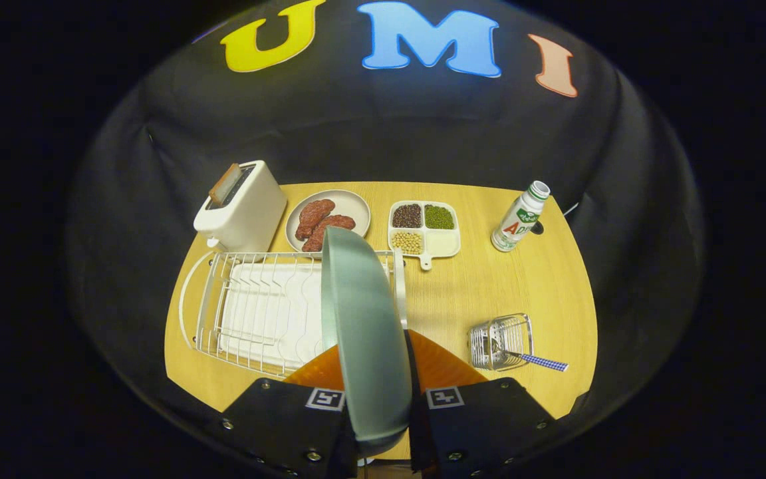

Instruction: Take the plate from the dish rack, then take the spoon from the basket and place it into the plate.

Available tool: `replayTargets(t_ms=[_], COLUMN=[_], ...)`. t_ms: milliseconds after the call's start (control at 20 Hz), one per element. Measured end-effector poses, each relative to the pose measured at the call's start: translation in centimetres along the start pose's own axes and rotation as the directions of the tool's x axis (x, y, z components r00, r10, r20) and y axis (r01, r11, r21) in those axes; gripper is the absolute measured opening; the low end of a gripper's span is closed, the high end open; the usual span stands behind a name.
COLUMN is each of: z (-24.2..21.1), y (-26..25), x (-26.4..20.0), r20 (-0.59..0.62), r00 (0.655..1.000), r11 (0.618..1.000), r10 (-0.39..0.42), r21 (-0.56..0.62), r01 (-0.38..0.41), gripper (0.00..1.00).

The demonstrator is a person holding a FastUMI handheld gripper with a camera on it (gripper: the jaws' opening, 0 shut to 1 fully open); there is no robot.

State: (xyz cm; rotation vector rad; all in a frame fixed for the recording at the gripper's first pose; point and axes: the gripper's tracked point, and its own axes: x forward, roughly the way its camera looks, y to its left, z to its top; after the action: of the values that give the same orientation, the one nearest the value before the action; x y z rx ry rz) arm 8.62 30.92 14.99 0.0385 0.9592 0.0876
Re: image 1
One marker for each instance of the red meat patty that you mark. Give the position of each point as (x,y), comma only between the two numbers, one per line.
(333,225)
(313,216)

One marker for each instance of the dark red beans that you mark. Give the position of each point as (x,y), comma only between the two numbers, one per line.
(407,215)

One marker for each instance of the black backdrop cloth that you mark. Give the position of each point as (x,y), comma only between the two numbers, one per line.
(423,133)

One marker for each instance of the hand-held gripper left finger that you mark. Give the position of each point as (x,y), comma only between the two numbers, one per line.
(276,426)

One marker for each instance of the brown toast slice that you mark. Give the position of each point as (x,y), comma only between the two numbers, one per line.
(225,184)

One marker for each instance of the green mung beans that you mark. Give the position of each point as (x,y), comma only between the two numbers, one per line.
(439,217)

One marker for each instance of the beige round plate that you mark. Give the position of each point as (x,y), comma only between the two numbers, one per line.
(353,203)

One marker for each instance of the yellow soybeans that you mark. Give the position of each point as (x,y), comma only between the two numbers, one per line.
(408,243)

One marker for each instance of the white toaster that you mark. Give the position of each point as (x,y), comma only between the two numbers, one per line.
(250,213)

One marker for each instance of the white divided dish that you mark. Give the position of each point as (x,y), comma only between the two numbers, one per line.
(443,245)

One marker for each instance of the white drink bottle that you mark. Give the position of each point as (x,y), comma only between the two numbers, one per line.
(516,223)

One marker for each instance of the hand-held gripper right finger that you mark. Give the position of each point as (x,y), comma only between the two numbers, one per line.
(476,426)

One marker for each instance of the white plastic drip tray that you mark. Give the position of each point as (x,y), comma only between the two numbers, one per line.
(263,313)

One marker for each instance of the pale green plate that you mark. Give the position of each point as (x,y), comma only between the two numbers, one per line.
(370,332)

